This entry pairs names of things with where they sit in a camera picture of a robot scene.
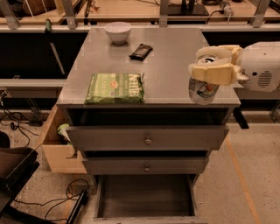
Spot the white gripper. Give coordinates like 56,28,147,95
188,41,280,92

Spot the grey drawer cabinet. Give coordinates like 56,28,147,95
56,27,242,187

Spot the grey middle drawer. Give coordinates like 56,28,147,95
82,157,209,175

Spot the grey top drawer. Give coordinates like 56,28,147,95
66,125,229,151

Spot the green white bag in drawer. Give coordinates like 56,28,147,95
57,123,71,144

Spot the light wooden side drawer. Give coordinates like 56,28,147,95
37,106,86,173

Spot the black snack bar wrapper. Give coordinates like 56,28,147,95
129,44,153,61

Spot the white ceramic bowl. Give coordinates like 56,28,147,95
104,22,131,44

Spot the green Kettle chips bag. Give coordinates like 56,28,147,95
85,73,144,104

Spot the black bar on floor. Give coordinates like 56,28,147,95
66,190,88,224

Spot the metal railing frame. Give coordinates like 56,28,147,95
0,0,280,31

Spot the black floor cable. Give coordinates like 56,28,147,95
13,178,91,222

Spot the black cable left floor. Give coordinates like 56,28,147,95
0,88,40,148

